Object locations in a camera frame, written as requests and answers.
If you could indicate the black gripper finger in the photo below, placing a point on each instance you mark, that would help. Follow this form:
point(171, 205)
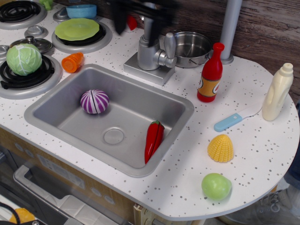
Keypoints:
point(153, 30)
point(120, 20)

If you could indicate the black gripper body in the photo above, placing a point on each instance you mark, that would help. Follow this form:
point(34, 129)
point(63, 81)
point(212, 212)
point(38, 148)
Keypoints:
point(161, 11)

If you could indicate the red toy ketchup bottle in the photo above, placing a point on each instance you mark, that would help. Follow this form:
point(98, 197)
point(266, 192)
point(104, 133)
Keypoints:
point(211, 75)

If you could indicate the silver toy sink basin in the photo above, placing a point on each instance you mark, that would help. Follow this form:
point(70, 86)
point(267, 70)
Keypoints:
point(116, 136)

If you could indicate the cream plastic toy bottle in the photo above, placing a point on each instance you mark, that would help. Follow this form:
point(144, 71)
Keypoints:
point(277, 93)

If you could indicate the red white toy cheese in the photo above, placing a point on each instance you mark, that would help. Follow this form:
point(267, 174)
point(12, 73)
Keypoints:
point(131, 23)

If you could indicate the back right stove burner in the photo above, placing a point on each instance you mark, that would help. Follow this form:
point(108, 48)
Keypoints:
point(89, 45)

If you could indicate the stove burner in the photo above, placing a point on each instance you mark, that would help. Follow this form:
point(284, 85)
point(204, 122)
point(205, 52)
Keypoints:
point(13, 86)
point(89, 45)
point(21, 14)

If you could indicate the silver toy faucet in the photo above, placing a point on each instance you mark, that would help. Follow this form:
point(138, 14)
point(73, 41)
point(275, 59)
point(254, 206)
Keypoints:
point(152, 63)

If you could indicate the small steel pot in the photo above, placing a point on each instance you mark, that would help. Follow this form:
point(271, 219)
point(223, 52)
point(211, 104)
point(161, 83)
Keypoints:
point(192, 49)

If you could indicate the blue toy bowl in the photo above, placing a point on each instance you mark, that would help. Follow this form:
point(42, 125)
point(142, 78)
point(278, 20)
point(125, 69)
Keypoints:
point(88, 11)

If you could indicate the light green toy plate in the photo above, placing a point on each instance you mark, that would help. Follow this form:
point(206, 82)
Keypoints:
point(77, 29)

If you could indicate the grey support pole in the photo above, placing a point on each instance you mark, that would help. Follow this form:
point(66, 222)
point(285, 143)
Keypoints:
point(231, 17)

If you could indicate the orange toy carrot piece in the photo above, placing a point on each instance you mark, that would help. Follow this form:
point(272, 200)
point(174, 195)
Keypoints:
point(72, 62)

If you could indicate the green toy vegetable top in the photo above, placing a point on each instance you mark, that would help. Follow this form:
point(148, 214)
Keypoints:
point(48, 4)

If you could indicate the steel pot lid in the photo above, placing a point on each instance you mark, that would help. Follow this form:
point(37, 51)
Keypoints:
point(41, 44)

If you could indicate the grey stove knob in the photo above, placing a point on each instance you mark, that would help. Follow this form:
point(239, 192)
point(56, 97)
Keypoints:
point(36, 31)

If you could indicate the purple toy onion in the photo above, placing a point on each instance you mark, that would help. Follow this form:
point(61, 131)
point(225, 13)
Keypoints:
point(94, 101)

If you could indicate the front left stove burner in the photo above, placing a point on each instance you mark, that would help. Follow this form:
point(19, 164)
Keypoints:
point(13, 86)

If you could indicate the green toy cabbage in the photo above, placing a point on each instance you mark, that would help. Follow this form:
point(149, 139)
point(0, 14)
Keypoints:
point(24, 59)

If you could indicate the back left stove burner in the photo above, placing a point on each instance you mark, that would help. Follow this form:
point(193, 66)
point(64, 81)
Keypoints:
point(21, 14)

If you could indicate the red toy chili pepper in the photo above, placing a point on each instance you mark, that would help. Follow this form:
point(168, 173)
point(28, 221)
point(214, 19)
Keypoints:
point(154, 138)

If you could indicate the yellow toy corn piece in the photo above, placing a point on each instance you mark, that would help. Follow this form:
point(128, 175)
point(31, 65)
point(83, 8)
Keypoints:
point(220, 149)

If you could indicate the green toy apple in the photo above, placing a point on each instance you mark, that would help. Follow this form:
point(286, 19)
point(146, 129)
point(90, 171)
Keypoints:
point(216, 186)

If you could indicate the grey sneaker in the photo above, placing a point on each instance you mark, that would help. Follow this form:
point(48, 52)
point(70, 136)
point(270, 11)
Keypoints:
point(274, 209)

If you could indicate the yellow toy in oven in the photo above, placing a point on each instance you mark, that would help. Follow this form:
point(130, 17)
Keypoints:
point(24, 215)

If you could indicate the blue handled toy knife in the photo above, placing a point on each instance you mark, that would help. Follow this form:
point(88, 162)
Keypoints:
point(237, 117)

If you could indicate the grey oven door handle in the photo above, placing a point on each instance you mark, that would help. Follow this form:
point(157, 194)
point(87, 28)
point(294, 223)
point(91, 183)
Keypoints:
point(51, 196)

